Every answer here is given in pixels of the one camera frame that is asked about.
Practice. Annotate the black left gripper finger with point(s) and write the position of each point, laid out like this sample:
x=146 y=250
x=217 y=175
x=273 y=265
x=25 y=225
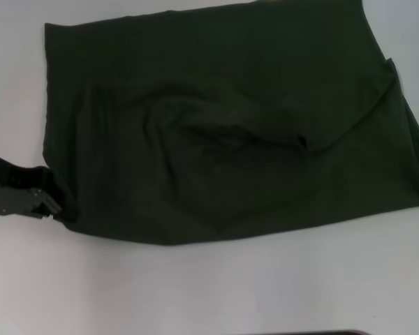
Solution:
x=61 y=202
x=43 y=209

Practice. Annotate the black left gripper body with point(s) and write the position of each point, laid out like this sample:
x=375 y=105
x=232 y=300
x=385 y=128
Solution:
x=14 y=188

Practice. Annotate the dark green FREE t-shirt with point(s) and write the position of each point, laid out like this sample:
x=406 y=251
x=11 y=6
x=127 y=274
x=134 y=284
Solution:
x=230 y=122

